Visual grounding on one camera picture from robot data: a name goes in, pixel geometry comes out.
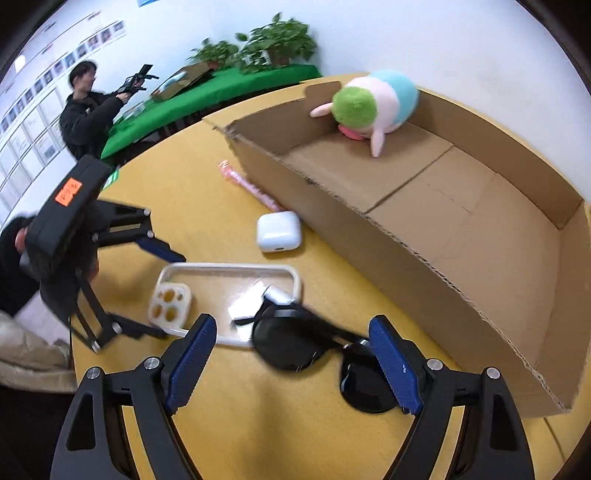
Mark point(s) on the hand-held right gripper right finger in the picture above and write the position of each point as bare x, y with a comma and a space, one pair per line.
392, 364

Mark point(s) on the large cardboard box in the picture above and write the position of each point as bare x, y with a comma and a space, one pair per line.
415, 184

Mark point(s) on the person's left forearm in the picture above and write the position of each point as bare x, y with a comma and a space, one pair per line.
14, 277

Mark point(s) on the green tablecloth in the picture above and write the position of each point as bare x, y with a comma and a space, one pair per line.
184, 101

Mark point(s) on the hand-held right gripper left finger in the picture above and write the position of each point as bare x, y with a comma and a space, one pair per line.
194, 364

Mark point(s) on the large potted plant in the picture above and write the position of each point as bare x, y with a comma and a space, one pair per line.
281, 39

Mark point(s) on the pink patterned pen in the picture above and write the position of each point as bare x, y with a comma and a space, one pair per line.
249, 187

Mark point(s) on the beige jacket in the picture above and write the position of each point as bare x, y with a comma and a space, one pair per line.
27, 350

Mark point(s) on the black sunglasses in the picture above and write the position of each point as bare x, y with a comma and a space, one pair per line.
286, 341

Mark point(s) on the row of wall photos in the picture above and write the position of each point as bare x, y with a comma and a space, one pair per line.
69, 57

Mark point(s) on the white earbuds case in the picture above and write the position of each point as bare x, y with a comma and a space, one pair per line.
277, 230

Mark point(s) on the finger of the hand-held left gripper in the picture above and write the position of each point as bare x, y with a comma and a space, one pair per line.
138, 328
161, 251

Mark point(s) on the pastel plush toy green head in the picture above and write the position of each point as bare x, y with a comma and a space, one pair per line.
369, 104

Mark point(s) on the flat cardboard box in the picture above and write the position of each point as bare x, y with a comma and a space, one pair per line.
180, 81

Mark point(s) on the clear phone case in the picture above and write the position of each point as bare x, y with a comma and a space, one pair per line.
217, 295

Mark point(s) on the small potted plant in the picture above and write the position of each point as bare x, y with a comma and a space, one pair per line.
214, 50

